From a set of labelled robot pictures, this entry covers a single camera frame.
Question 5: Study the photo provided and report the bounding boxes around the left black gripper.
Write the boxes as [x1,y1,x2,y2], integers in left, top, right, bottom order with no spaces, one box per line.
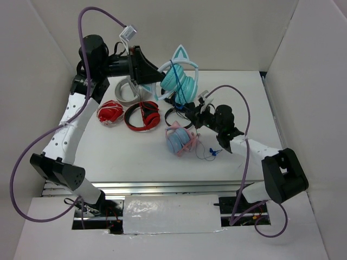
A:
[98,45,165,85]

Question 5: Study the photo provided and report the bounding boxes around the blue pink cat headphones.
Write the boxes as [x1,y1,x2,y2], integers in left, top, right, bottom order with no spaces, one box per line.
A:
[165,121,200,157]

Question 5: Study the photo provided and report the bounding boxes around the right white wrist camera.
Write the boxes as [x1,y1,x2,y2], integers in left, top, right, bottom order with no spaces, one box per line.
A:
[198,90,213,114]

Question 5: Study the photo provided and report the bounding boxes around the black headphones upper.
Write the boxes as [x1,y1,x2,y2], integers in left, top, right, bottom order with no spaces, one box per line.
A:
[164,92,187,111]

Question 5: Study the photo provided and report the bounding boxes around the folded red headphones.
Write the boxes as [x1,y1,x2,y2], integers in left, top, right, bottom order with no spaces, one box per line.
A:
[97,100,125,126]

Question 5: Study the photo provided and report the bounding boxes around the white foil covered plate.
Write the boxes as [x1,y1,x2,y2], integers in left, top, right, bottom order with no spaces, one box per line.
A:
[123,194,222,235]

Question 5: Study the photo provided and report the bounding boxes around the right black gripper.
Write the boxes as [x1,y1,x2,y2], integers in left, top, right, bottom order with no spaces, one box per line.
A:
[185,103,222,134]

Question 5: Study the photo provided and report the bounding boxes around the aluminium rail frame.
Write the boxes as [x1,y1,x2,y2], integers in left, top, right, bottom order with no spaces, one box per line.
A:
[40,180,272,217]

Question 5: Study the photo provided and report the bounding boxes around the white grey headphones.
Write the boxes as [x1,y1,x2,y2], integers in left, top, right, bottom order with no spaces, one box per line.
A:
[114,76,150,107]

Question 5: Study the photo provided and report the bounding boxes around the red black headphones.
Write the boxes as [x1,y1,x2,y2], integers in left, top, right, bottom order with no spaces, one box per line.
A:
[124,101,160,132]

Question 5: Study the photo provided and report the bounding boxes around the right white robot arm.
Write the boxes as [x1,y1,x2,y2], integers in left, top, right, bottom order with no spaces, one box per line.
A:
[183,103,309,212]

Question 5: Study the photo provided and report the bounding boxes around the black headphones lower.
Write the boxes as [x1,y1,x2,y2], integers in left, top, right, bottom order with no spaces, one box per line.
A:
[164,105,196,129]

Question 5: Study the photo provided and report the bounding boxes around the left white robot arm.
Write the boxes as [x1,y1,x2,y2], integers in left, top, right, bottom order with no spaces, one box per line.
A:
[30,35,165,216]

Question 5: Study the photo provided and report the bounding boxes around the purple cable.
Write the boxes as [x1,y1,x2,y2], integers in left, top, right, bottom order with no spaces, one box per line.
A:
[205,84,288,238]
[9,6,128,223]

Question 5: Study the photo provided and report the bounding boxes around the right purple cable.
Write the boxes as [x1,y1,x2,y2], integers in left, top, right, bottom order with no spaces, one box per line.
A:
[205,84,288,238]

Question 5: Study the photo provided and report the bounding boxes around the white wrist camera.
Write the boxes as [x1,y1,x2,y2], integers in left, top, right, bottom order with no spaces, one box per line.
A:
[119,25,137,50]
[198,90,213,114]

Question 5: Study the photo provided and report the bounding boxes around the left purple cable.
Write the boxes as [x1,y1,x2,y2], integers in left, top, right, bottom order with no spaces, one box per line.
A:
[9,6,128,223]

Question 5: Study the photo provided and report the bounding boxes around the blue headphone cable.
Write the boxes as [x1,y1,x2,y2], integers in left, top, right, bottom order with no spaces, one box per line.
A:
[169,59,222,161]

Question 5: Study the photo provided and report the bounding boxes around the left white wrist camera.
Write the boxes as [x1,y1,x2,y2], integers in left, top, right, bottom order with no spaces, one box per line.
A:
[119,25,137,50]

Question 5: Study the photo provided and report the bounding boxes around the teal cat ear headphones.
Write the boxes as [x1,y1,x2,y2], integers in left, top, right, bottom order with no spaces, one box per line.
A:
[140,44,198,106]

